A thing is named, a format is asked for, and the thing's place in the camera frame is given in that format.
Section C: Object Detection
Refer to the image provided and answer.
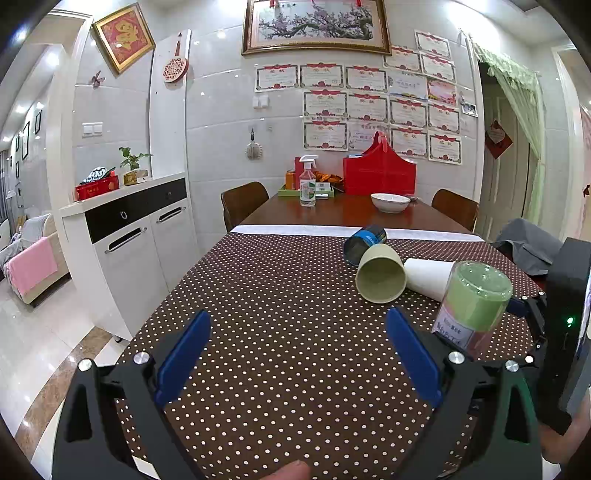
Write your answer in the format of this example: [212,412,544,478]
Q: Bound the white bowl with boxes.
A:
[370,193,411,213]

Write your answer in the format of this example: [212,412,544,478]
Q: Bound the red diamond door decoration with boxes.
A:
[485,120,513,160]

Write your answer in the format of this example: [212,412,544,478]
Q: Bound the pale green cup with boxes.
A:
[355,244,407,304]

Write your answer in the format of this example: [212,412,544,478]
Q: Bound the white sideboard cabinet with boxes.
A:
[58,172,200,343]

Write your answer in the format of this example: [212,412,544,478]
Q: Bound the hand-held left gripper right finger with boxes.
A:
[385,307,543,480]

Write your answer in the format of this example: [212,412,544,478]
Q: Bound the person's left hand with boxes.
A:
[264,460,313,480]

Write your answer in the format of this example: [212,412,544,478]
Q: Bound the group of wall certificates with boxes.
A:
[255,30,464,165]

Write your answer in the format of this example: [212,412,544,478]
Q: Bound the wooden dining table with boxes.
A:
[238,191,472,234]

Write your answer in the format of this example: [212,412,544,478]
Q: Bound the clear spray bottle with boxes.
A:
[298,155,317,208]

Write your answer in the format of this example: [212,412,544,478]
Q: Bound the green tray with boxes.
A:
[278,184,337,199]

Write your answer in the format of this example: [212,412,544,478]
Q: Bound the brown wooden chair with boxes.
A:
[431,189,480,232]
[221,181,270,233]

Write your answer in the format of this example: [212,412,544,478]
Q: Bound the white door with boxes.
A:
[478,62,532,243]

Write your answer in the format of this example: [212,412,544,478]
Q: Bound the black and blue cup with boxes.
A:
[343,224,387,267]

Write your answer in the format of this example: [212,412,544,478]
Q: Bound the white paper cup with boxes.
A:
[403,258,455,303]

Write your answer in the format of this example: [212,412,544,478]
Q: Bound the grey garment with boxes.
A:
[491,218,565,277]

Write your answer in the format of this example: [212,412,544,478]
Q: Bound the clear plastic cup green inside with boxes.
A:
[430,260,515,361]

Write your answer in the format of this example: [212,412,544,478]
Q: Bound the red framed picture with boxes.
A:
[92,2,156,75]

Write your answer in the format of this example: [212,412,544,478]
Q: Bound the potted green plant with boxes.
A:
[119,147,153,186]

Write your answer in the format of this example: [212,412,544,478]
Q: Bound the green lace curtain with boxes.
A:
[471,38,546,227]

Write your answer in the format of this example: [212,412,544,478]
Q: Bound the pink towel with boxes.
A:
[8,237,59,296]

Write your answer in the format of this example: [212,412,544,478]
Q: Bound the person's right forearm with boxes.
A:
[538,401,591,466]

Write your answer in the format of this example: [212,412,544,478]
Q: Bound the red box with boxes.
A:
[76,175,120,201]

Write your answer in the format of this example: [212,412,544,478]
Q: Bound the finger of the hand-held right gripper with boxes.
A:
[523,333,550,371]
[507,296,548,325]

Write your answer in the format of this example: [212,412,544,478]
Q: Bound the patterned cloth bundle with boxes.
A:
[81,166,117,185]

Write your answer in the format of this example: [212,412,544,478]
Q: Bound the framed blossom painting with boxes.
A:
[241,0,392,56]

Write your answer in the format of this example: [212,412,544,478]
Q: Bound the grey sofa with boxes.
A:
[0,213,70,305]

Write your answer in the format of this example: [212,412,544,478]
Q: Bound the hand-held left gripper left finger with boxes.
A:
[52,310,213,480]

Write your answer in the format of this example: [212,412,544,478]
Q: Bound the round wooden wall ornament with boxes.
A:
[162,41,189,84]

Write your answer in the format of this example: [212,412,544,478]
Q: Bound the white table runner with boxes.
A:
[229,224,484,242]

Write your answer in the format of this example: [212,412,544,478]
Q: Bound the brown polka-dot tablecloth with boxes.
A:
[113,231,548,480]

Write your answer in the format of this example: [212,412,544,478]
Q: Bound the red gift bag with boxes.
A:
[342,131,417,197]

